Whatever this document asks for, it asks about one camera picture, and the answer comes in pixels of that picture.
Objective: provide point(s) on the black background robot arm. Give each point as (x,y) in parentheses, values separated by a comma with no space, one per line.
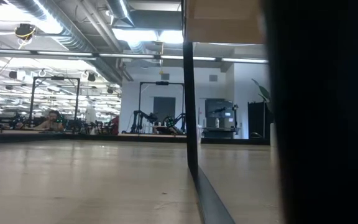
(141,118)

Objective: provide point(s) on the grey door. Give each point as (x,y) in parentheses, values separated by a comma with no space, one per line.
(165,105)

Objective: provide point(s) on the grey cabinet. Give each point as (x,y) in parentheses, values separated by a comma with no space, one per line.
(221,105)

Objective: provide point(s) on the red object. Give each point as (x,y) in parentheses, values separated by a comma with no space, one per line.
(115,126)

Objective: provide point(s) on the long ceiling light bar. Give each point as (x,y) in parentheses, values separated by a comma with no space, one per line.
(126,56)

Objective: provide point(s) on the black cabinet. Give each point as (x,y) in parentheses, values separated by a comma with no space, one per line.
(256,121)

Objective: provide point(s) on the green artificial plant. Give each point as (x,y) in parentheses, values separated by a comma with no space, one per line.
(264,93)

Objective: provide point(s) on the white plant pot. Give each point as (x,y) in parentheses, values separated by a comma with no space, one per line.
(273,135)

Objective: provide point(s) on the person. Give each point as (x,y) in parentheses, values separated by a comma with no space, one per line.
(53,121)

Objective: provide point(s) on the black ceiling device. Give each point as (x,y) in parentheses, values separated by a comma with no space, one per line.
(25,30)

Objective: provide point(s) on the black gantry frame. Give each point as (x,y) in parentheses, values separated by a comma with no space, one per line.
(162,83)
(56,78)

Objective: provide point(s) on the black aluminium table frame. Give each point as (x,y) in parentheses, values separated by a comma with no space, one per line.
(135,138)

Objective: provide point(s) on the smooth silver duct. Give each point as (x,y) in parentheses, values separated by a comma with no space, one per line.
(120,9)

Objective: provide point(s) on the ribbed silver duct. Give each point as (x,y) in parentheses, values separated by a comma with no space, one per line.
(73,40)

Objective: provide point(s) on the black blurred post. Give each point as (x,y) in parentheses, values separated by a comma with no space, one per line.
(337,124)

